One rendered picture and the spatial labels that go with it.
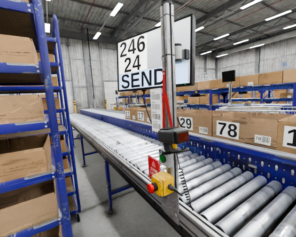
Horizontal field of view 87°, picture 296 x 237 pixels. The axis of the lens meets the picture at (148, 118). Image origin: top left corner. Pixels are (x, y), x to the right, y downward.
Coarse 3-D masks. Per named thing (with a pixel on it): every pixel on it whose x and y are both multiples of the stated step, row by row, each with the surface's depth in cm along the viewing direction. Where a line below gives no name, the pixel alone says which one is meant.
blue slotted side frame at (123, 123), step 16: (128, 128) 237; (144, 128) 196; (192, 144) 131; (208, 144) 118; (224, 144) 103; (240, 160) 99; (256, 160) 91; (272, 160) 84; (288, 160) 76; (256, 176) 92; (272, 176) 85; (288, 176) 79
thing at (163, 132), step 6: (162, 132) 59; (168, 132) 56; (174, 132) 53; (180, 132) 53; (186, 132) 55; (162, 138) 59; (168, 138) 56; (174, 138) 53; (180, 138) 53; (186, 138) 54; (168, 144) 59; (174, 144) 58; (168, 150) 59; (174, 150) 59
